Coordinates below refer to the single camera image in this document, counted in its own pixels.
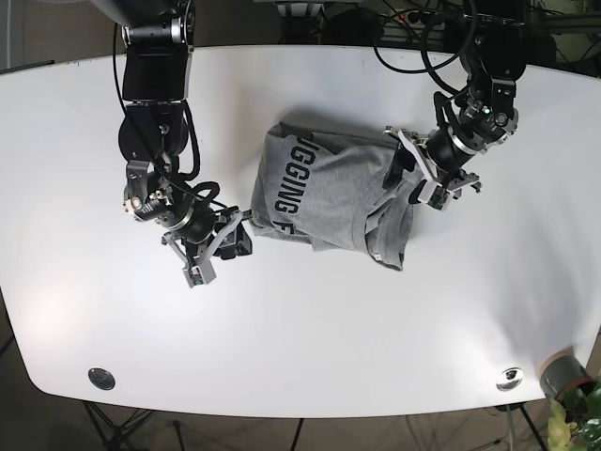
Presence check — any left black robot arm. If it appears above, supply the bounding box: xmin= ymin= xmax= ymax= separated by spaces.
xmin=383 ymin=1 xmax=527 ymax=210

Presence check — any grey long sleeve shirt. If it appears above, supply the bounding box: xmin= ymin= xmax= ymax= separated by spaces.
xmin=250 ymin=122 xmax=422 ymax=272

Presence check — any green plant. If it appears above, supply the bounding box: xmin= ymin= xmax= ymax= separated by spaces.
xmin=547 ymin=380 xmax=600 ymax=451

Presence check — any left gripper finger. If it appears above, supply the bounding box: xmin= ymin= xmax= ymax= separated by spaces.
xmin=427 ymin=169 xmax=482 ymax=211
xmin=383 ymin=126 xmax=438 ymax=203

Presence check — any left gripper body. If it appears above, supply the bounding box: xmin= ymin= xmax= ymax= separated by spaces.
xmin=406 ymin=80 xmax=518 ymax=184

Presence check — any metal table grommet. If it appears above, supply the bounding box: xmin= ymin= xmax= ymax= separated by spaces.
xmin=496 ymin=367 xmax=524 ymax=392
xmin=87 ymin=367 xmax=116 ymax=391

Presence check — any grey plant pot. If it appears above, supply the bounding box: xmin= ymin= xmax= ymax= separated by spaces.
xmin=537 ymin=348 xmax=595 ymax=401

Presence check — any right metal table grommet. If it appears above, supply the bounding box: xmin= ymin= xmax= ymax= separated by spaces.
xmin=496 ymin=367 xmax=524 ymax=392

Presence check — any left metal table grommet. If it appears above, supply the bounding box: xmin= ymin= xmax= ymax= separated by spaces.
xmin=87 ymin=367 xmax=116 ymax=391

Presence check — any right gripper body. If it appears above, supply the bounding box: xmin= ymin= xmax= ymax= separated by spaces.
xmin=127 ymin=179 xmax=253 ymax=288

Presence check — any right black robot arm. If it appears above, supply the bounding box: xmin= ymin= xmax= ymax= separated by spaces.
xmin=94 ymin=1 xmax=253 ymax=288

